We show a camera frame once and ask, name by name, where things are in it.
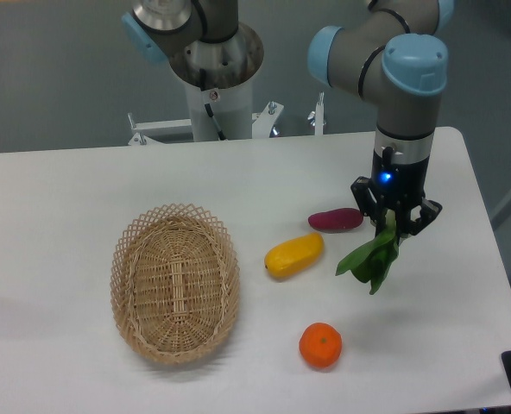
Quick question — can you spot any purple sweet potato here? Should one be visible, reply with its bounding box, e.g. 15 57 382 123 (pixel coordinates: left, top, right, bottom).
307 208 363 232

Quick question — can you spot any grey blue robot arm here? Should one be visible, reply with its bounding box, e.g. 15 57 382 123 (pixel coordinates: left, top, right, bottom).
122 1 454 238

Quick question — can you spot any orange tangerine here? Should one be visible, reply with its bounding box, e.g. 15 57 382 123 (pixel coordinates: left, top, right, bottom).
299 323 343 369

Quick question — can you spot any black cable on pedestal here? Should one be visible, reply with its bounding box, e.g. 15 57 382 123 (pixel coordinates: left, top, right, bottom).
199 68 230 141

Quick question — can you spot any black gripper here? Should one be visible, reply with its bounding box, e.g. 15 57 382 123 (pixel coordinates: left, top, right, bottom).
350 128 443 238

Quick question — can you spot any yellow mango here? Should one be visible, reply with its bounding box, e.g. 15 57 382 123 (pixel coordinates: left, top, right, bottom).
264 233 325 279

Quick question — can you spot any green leafy vegetable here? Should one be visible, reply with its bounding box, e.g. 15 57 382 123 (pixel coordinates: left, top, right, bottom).
335 211 399 295

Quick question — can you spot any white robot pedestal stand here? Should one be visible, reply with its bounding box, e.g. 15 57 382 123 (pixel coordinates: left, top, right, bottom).
126 22 328 147

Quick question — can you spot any oval wicker basket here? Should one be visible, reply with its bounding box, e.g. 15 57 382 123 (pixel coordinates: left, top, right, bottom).
110 204 240 365

